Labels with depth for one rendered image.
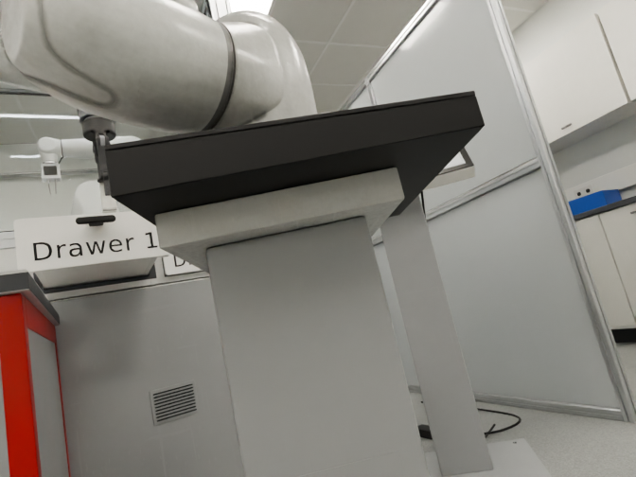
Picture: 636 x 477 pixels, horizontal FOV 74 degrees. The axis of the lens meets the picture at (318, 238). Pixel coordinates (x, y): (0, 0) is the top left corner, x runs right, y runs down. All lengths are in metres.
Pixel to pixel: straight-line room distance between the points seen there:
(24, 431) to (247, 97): 0.51
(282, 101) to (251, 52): 0.07
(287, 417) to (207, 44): 0.44
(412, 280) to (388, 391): 0.98
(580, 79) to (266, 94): 3.43
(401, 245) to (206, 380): 0.76
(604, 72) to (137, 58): 3.51
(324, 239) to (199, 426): 0.90
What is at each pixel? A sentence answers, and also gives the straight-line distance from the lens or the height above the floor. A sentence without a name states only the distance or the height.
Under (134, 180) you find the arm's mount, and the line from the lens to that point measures 0.44.
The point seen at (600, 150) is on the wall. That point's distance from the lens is 4.18.
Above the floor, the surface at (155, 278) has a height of 0.82.
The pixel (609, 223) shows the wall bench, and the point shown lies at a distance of 3.34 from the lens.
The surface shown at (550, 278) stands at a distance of 2.02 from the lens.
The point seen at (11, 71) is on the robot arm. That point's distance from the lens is 1.21.
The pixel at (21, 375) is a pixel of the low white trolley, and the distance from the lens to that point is 0.70.
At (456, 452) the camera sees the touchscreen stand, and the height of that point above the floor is 0.10.
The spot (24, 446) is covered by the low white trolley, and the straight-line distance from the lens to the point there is 0.70.
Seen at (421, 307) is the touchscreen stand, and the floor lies 0.57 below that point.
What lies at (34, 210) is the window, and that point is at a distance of 1.37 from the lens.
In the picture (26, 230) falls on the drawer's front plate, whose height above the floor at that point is 0.90.
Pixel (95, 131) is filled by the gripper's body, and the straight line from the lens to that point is 1.20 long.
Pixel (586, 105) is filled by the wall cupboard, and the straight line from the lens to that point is 3.83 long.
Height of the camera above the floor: 0.61
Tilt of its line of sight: 10 degrees up
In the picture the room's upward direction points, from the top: 13 degrees counter-clockwise
